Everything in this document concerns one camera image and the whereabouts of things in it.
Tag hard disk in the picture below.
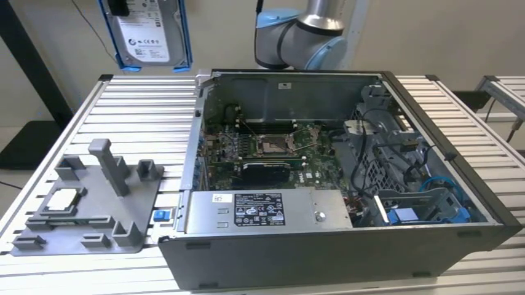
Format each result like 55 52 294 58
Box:
96 0 194 74

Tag blue disk bay carrier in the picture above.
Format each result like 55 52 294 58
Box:
386 208 470 224

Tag black floor plate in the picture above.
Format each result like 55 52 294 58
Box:
0 120 67 170

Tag black RAM slot bank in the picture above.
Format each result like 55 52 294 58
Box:
235 120 299 135

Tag CPU socket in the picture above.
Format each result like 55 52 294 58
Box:
255 133 293 155

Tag metal socket cover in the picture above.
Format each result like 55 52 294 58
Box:
293 125 325 146

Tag silver CPU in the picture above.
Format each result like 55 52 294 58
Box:
46 189 82 211

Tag black graphics card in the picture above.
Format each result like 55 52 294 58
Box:
239 162 293 186

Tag grey plastic parts rack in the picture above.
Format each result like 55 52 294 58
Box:
10 138 166 257

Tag silver power supply unit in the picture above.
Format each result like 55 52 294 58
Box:
185 189 354 235

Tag green motherboard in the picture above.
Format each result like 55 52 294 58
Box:
203 122 350 191

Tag grey metal drive cage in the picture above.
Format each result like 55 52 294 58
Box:
344 103 490 229

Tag black open PC case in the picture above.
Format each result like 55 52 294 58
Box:
158 69 524 291

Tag slatted metal side table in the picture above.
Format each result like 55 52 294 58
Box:
476 75 525 116

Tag black slanted post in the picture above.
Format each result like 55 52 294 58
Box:
0 0 75 124

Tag blue wire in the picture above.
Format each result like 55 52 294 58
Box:
421 175 460 198

